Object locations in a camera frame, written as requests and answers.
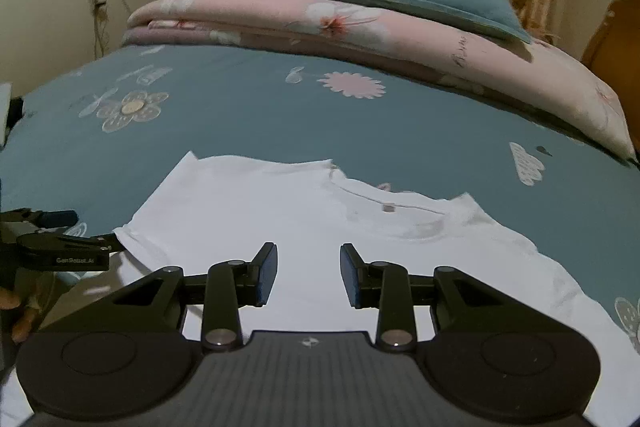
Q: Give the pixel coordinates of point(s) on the white flat object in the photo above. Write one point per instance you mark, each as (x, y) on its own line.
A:
(5, 112)

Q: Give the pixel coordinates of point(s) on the pink floral folded quilt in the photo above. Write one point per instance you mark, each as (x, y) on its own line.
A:
(400, 37)

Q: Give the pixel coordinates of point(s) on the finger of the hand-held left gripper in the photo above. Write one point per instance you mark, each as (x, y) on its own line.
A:
(50, 218)
(65, 252)

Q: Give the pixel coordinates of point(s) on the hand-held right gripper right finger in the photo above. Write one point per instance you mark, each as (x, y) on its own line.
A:
(350, 277)

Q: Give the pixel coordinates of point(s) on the person's left hand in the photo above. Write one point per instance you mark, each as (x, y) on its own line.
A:
(27, 322)

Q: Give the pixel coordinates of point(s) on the white printed t-shirt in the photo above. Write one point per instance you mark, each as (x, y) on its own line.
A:
(300, 217)

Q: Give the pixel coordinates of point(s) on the wooden headboard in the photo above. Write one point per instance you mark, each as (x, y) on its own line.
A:
(615, 42)

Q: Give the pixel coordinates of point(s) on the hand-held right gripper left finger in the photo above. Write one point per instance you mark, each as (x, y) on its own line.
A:
(267, 277)

